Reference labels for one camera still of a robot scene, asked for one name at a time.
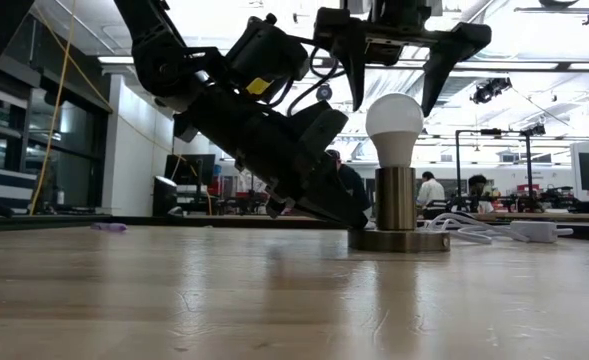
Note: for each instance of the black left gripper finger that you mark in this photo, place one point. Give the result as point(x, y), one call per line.
point(339, 200)
point(280, 206)

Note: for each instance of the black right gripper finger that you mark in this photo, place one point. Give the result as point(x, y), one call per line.
point(449, 55)
point(351, 50)

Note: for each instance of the white lightbulb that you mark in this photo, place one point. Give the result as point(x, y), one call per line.
point(394, 125)

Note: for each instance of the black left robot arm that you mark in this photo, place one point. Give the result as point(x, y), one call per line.
point(159, 65)

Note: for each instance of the person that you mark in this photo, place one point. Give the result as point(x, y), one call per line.
point(430, 189)
point(351, 182)
point(479, 190)

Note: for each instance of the round black ceiling fixture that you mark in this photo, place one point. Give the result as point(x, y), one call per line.
point(324, 92)

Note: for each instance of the black ceiling spotlight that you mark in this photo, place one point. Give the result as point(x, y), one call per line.
point(489, 90)

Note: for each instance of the black computer monitor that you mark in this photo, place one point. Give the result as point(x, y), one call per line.
point(189, 170)

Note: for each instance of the black waste bin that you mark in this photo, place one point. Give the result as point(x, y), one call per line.
point(164, 196)

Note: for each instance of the purple pen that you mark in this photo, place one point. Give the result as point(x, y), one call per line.
point(109, 227)

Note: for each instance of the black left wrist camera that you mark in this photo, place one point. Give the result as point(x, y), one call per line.
point(266, 55)

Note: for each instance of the black aluminium table frame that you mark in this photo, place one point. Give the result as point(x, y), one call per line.
point(174, 220)

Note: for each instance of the black metal stand frame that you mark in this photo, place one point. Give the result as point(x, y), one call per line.
point(528, 160)

